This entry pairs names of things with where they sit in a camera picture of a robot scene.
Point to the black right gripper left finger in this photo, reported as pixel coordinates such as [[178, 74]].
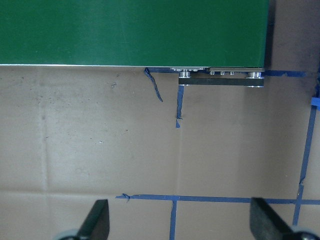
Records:
[[96, 225]]

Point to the green conveyor belt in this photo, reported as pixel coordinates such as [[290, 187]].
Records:
[[220, 36]]

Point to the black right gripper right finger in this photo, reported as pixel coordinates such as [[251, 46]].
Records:
[[265, 223]]

